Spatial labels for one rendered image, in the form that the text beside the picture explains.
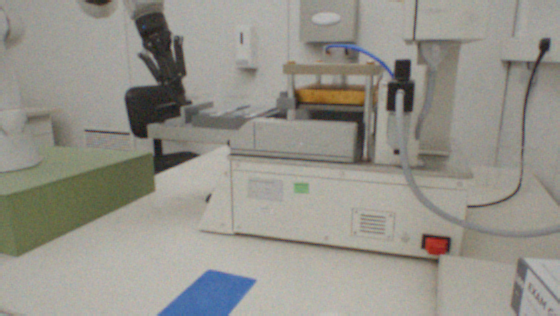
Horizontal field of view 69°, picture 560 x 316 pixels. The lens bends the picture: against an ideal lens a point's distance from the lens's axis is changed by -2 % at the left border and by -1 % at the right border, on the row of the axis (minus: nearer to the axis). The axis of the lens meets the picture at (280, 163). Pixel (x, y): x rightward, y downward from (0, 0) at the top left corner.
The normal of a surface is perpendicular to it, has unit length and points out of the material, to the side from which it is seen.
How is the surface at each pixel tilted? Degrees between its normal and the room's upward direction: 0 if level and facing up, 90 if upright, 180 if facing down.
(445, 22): 90
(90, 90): 90
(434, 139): 90
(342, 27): 90
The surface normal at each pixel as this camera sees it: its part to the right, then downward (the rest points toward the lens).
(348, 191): -0.30, 0.25
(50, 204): 0.94, 0.09
